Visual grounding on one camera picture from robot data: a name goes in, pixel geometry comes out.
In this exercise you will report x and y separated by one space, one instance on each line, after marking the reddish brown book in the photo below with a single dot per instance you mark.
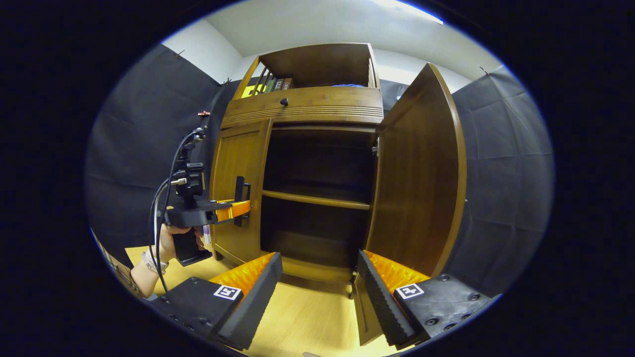
287 84

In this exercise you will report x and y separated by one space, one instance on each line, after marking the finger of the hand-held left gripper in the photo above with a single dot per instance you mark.
233 209

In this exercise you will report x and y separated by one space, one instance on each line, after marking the blue cloth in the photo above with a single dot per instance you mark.
347 85

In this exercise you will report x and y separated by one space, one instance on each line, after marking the wooden cabinet door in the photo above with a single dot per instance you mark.
233 158
421 173

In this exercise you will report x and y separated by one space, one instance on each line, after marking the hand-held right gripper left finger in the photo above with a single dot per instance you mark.
258 297

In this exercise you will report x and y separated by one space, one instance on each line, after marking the wooden cabinet shelf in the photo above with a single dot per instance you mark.
317 199

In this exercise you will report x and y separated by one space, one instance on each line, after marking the wooden shoe cabinet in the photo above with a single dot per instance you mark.
317 64

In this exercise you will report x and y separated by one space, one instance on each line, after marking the black backdrop cloth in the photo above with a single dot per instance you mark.
139 148

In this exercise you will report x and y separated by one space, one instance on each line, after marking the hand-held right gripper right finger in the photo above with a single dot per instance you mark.
379 302

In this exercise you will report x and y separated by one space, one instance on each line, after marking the metal door hinge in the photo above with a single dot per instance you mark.
375 148

